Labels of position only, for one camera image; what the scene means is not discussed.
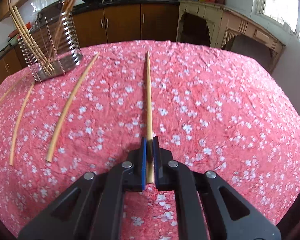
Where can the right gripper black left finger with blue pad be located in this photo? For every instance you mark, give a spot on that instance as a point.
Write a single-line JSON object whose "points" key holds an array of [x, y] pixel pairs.
{"points": [[92, 207]]}

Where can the steel wire utensil holder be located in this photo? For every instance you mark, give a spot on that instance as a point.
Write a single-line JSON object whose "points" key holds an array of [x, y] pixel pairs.
{"points": [[35, 47]]}

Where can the red floral tablecloth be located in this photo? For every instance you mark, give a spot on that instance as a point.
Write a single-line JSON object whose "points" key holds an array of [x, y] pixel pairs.
{"points": [[213, 109]]}

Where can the brown knife block box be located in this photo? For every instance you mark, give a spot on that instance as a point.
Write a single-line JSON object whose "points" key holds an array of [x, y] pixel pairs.
{"points": [[50, 11]]}

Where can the brown lower kitchen cabinets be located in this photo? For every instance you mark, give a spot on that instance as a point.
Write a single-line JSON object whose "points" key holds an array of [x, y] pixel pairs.
{"points": [[123, 22]]}

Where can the bamboo chopstick far left cloth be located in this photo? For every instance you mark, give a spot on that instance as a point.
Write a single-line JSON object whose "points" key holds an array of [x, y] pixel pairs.
{"points": [[12, 87]]}

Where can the old cream wooden table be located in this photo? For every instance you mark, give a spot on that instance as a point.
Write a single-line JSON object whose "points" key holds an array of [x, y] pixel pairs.
{"points": [[225, 23]]}

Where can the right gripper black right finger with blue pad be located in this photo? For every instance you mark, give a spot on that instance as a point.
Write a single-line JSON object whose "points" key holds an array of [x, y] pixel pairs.
{"points": [[207, 206]]}

